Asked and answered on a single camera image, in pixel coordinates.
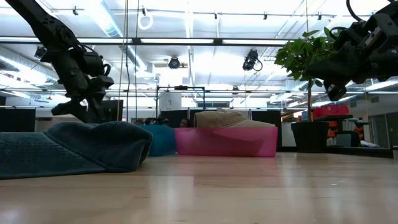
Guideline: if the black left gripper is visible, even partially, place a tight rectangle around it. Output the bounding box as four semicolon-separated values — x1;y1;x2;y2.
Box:
51;49;114;124

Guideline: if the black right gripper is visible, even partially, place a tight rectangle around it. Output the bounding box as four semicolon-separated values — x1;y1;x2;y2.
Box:
306;2;398;102

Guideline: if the dark monitor screen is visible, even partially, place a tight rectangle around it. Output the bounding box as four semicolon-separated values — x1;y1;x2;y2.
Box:
101;99;124;123

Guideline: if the red plastic crate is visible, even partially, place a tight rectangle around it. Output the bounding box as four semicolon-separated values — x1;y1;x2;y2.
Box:
312;105;351;119

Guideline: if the black side table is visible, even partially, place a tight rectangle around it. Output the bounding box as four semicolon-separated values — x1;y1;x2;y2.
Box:
313;114;371;147

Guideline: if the green leafy small tree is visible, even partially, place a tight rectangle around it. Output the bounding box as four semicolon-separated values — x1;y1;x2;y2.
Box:
274;27;346;123

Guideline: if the orange object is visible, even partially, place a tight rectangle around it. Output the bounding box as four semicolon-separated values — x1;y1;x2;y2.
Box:
326;120;338;139

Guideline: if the black plant pot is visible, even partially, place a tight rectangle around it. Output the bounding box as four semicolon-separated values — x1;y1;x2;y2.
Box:
290;120;330;154

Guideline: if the black ceiling spotlight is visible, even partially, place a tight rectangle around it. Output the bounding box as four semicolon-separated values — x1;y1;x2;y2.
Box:
34;45;48;60
167;55;182;70
242;49;264;72

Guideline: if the blue plastic bin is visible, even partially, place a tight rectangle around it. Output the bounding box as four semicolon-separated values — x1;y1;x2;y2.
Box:
144;126;177;157

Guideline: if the pink plastic bin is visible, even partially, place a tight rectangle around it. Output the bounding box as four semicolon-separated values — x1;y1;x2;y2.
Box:
174;126;279;158

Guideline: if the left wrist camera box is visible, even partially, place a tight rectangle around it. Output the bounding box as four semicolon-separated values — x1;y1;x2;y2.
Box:
81;50;112;78

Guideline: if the black looped gripper cable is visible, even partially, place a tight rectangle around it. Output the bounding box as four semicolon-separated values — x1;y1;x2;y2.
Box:
345;0;365;23

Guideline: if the thin dark hanging cable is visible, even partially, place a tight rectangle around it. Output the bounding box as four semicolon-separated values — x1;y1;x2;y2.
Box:
134;0;139;122

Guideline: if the black low wall panel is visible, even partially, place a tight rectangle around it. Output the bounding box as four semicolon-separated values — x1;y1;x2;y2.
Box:
0;107;37;133

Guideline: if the beige hanging rope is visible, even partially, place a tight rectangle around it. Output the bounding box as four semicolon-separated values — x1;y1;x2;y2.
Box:
117;0;129;122

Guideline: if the black overhead rail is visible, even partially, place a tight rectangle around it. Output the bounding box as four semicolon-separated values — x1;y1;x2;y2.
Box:
0;36;295;48

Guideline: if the black metal frame rack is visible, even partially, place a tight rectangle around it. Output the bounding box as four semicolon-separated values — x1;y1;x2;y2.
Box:
155;85;206;111

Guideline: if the white hanging ring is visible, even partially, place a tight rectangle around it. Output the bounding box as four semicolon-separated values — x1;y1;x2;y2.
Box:
137;13;154;31

